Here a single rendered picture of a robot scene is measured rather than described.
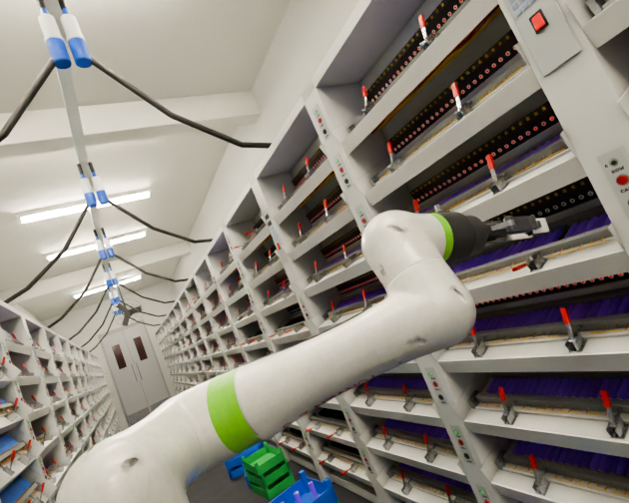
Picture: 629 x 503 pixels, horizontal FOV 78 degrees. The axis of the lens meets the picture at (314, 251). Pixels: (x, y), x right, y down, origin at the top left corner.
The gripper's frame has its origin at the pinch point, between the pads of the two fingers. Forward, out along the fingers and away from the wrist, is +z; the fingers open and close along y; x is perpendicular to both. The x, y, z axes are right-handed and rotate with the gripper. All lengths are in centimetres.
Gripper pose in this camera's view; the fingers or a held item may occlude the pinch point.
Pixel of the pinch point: (527, 229)
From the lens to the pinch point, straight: 90.9
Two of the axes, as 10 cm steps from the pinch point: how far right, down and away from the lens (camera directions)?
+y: -4.2, 2.8, 8.7
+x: 2.1, 9.6, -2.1
